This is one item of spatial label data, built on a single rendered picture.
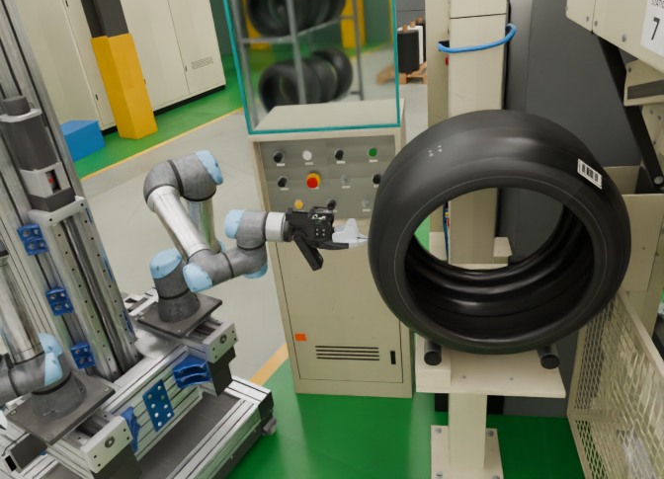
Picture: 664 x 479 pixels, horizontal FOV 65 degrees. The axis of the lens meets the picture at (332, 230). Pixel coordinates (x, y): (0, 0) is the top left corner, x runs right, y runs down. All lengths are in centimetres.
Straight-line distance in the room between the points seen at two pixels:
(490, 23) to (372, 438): 169
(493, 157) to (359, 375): 156
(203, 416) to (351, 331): 70
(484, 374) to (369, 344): 92
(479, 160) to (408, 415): 158
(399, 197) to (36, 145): 102
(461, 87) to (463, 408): 115
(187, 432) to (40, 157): 121
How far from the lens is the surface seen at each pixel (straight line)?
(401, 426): 243
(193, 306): 199
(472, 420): 209
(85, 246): 181
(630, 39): 99
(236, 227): 133
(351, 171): 195
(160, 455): 227
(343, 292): 217
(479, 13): 140
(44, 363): 157
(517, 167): 110
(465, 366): 151
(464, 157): 110
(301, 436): 244
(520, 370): 152
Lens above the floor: 184
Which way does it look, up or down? 28 degrees down
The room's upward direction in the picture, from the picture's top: 7 degrees counter-clockwise
